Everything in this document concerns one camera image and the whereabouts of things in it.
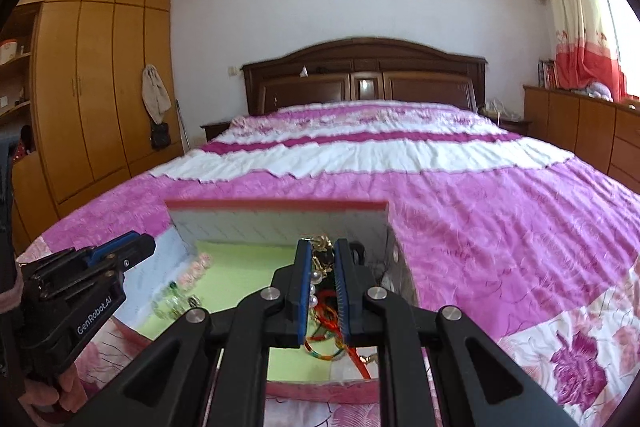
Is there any beige hanging bag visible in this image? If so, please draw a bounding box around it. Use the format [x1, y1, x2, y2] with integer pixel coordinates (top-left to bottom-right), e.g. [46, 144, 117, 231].
[141, 64, 172, 125]

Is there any light green paper sheet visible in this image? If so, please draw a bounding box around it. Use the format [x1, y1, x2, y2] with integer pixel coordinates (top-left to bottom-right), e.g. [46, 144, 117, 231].
[135, 239, 351, 383]

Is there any pink hair clip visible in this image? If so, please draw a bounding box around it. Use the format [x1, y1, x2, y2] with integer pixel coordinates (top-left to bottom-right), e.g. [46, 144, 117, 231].
[177, 253, 213, 288]

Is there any red and cream curtain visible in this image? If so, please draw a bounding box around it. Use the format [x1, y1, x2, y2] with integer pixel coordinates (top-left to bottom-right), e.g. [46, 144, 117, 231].
[531, 0, 628, 102]

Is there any gold pearl drop earring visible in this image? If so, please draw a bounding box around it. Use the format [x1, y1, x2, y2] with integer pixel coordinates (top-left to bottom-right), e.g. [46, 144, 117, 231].
[307, 258, 326, 323]
[310, 234, 335, 259]

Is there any white stick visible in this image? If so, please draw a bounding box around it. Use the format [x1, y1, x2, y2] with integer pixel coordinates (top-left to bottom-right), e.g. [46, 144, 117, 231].
[175, 99, 190, 152]

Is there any black hanging bag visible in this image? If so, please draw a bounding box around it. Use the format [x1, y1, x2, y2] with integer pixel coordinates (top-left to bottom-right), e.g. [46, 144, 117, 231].
[150, 123, 172, 152]

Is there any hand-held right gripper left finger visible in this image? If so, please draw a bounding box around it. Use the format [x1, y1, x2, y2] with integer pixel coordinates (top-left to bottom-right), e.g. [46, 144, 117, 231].
[65, 238, 313, 427]

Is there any pink floral bedspread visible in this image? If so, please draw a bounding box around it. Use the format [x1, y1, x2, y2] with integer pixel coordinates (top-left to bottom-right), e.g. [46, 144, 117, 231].
[15, 101, 640, 427]

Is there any white cable bundle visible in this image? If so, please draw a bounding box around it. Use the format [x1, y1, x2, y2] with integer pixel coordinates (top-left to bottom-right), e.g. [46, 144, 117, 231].
[482, 99, 516, 120]

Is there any red string bracelet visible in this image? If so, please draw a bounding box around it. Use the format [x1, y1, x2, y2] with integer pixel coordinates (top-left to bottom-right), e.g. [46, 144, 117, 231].
[310, 287, 375, 380]

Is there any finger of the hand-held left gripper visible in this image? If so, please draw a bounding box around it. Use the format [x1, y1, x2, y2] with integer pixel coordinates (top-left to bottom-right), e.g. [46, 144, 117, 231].
[82, 231, 145, 268]
[97, 234, 157, 276]

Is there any white round container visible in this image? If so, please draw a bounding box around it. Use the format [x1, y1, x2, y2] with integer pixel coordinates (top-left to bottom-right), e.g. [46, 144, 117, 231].
[0, 38, 23, 65]

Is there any dark wooden nightstand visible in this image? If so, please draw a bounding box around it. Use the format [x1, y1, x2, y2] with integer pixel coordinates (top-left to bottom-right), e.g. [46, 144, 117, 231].
[200, 121, 233, 142]
[492, 117, 533, 136]

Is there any row of books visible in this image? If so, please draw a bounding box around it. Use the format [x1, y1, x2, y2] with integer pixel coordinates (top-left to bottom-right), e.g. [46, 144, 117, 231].
[537, 59, 558, 88]

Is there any wooden low cabinet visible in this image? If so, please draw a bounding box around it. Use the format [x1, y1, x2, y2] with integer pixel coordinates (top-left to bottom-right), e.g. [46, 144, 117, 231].
[522, 84, 640, 195]

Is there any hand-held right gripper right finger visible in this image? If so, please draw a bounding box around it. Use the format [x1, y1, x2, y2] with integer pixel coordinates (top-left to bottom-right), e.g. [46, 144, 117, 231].
[335, 238, 581, 427]

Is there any dark wooden headboard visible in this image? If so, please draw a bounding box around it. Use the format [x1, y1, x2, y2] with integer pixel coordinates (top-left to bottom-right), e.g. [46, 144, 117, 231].
[241, 38, 488, 116]

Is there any red cardboard box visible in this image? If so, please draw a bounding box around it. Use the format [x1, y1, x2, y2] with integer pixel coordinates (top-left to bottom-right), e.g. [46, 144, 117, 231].
[112, 199, 421, 405]

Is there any folded cloth pile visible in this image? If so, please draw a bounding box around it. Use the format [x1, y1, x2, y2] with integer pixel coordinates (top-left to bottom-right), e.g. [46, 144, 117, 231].
[575, 81, 613, 102]

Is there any wooden wardrobe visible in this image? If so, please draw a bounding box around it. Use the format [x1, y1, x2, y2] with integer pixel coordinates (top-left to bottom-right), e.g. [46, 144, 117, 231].
[0, 0, 186, 253]

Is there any person's left hand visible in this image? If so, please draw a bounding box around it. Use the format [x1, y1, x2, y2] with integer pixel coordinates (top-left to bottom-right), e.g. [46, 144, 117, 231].
[17, 372, 83, 419]

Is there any multicoloured woven bracelet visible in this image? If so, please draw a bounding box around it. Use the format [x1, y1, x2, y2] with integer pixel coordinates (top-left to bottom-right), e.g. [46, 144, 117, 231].
[302, 337, 351, 363]

